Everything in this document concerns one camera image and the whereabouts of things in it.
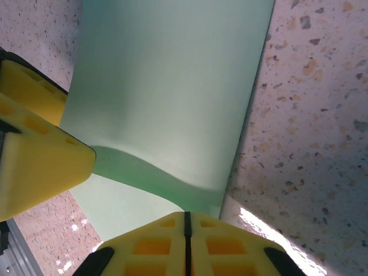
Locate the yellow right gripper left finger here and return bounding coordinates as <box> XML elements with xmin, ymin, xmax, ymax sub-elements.
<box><xmin>75</xmin><ymin>212</ymin><xmax>189</xmax><ymax>276</ymax></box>

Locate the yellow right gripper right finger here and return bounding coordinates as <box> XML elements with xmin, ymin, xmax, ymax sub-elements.
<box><xmin>188</xmin><ymin>212</ymin><xmax>306</xmax><ymax>276</ymax></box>

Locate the light green paper sheet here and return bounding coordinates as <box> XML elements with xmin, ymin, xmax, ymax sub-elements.
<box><xmin>59</xmin><ymin>0</ymin><xmax>276</xmax><ymax>248</ymax></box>

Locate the long aluminium base rail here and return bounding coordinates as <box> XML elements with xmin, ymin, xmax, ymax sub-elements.
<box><xmin>0</xmin><ymin>220</ymin><xmax>41</xmax><ymax>276</ymax></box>

